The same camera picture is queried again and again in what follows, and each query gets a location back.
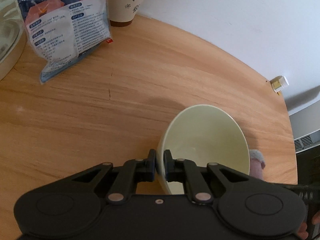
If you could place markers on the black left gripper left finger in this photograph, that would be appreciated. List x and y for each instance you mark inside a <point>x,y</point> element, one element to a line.
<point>132,173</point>

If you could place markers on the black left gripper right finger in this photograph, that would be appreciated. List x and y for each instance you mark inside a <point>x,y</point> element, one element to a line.
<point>188,173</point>

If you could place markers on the pale green ceramic bowl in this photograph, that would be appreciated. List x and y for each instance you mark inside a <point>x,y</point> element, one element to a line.
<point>204,134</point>

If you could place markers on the pink grey cleaning cloth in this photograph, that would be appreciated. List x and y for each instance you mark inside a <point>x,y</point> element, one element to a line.
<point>257,164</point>

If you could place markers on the operator hand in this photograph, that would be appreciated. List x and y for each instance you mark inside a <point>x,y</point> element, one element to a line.
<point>302,233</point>

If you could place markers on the white appliance with vent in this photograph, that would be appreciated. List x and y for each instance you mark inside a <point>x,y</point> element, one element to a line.
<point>305,127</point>

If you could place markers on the small white yellow bottle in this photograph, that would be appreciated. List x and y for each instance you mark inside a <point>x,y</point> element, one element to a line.
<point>279,83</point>

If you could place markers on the blue white plastic snack bag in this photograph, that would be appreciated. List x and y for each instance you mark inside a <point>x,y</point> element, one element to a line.
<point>63,32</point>

